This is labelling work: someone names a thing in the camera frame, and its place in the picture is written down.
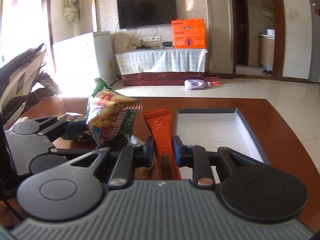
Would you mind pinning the black flat television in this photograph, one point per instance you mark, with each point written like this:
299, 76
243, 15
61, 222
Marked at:
141, 13

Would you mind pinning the green prawn cracker bag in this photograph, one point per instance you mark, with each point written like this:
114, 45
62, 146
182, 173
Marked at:
110, 114
77, 127

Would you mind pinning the grey shallow box tray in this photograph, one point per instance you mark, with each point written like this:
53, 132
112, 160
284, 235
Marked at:
218, 127

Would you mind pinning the white lace tablecloth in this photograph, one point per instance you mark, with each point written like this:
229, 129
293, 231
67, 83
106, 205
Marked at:
161, 61

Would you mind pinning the dark red TV cabinet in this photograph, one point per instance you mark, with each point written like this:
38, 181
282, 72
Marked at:
160, 79

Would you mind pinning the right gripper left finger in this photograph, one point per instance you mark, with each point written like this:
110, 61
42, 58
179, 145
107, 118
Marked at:
75, 188

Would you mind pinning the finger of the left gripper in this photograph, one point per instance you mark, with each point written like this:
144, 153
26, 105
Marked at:
57, 156
50, 126

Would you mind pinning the white electric scooter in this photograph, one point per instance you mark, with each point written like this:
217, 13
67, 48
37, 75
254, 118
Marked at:
24, 84

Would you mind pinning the pair of slippers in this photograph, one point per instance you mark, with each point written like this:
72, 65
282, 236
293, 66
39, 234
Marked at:
267, 72

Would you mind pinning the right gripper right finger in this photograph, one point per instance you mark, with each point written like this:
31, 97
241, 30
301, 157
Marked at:
248, 188

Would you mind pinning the grey refrigerator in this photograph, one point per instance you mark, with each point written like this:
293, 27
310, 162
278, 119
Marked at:
315, 55

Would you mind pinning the black router box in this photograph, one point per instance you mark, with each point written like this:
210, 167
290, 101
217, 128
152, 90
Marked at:
167, 44

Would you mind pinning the orange cardboard box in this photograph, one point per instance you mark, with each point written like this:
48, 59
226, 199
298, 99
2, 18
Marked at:
189, 34

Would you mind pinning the red floor scale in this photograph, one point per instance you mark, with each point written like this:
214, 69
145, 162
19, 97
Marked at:
212, 79

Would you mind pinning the white chest freezer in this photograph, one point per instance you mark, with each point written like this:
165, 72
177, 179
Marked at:
82, 59

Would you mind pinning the yellow bread packet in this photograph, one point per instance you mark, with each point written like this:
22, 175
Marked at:
146, 173

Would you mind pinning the orange snack stick packet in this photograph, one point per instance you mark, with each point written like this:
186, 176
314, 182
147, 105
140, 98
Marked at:
159, 123

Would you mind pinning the wooden kitchen cabinet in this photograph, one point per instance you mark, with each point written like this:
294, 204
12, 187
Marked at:
266, 51

